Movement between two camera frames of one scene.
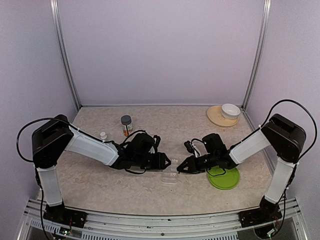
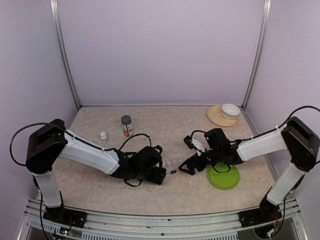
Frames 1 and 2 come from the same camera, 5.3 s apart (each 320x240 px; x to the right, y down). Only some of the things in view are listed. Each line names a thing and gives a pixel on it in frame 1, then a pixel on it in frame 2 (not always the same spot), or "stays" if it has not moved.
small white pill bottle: (103, 135) stays
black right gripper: (192, 167) stays
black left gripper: (160, 163) → (160, 174)
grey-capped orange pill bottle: (126, 121) stays
